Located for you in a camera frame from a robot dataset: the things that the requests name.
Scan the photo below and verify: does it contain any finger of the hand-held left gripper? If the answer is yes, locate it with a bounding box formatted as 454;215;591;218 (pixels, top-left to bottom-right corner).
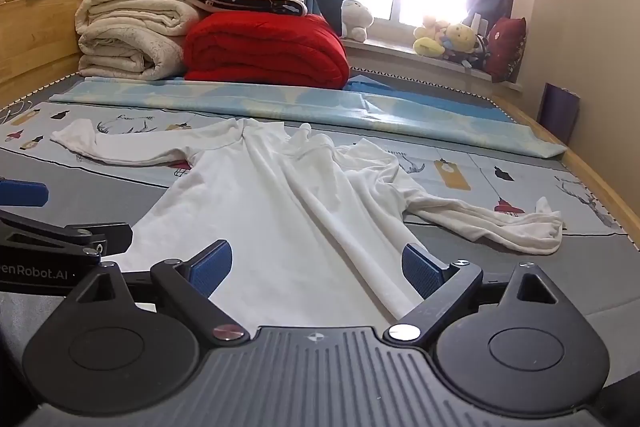
0;208;134;261
0;178;50;208

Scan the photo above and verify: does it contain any plain blue sheet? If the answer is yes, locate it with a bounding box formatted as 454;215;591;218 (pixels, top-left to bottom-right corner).
345;74;516;124

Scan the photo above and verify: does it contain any dark red cushion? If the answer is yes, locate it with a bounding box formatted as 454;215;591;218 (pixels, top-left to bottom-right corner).
486;17;528;82

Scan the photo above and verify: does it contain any white plush toy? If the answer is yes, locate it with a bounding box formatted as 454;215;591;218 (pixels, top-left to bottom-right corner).
341;0;375;42

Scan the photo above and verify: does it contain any yellow and blue plush toy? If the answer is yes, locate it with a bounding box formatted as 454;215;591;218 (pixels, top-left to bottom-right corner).
444;22;482;54

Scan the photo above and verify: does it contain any white long-sleeve shirt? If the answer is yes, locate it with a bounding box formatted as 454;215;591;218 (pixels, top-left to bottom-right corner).
50;117;567;333

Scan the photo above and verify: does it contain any light blue leaf-print sheet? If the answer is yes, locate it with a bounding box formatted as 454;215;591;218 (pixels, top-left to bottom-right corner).
49;77;569;160

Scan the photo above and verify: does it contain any pink and yellow plush toy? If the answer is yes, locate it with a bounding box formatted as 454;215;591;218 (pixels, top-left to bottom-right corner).
421;15;452;40

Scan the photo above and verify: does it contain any white windowsill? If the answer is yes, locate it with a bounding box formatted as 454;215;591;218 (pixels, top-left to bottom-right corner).
344;38;524;90

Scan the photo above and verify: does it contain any white cable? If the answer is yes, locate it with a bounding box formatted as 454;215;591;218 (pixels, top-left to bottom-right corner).
0;101;37;124

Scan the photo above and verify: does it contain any cream folded blanket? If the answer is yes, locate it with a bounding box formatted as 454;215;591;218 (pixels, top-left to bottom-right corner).
75;0;206;82

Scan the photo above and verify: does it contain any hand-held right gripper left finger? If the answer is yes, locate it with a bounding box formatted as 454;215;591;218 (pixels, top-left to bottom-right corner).
70;239;251;347

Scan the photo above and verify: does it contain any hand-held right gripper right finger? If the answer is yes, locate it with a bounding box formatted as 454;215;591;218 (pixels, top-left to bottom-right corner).
384;243;563;346

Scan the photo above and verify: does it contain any purple bag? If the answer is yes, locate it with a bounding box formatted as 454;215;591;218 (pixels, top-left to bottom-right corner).
542;83;581;146

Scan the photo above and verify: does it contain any red folded blanket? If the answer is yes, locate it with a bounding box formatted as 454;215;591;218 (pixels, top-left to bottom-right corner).
182;13;351;92

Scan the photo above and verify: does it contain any striped plush toy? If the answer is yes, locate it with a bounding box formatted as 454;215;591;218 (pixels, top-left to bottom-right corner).
467;33;493;70

